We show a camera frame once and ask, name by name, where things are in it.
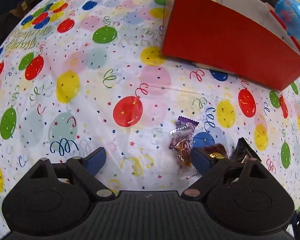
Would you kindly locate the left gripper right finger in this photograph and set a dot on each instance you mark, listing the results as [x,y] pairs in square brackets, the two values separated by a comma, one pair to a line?
[212,170]

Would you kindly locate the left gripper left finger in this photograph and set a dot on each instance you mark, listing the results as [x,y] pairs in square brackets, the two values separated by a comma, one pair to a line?
[81,172]

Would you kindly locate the dark gold chocolate candy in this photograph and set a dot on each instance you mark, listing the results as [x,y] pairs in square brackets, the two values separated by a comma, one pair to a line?
[216,151]

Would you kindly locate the black snack wrapper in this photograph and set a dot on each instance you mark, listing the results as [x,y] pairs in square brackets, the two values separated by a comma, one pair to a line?
[243,152]

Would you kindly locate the purple candy wrapper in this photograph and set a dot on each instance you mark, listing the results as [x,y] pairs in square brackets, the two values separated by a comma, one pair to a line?
[182,139]

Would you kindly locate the balloon pattern tablecloth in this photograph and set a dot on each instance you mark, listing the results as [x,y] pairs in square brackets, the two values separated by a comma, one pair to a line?
[79,74]

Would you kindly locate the red cardboard box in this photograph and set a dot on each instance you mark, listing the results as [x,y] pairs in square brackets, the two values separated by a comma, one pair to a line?
[244,37]

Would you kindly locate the blue desk globe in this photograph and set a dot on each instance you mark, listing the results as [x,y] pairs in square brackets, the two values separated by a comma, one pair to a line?
[289,12]

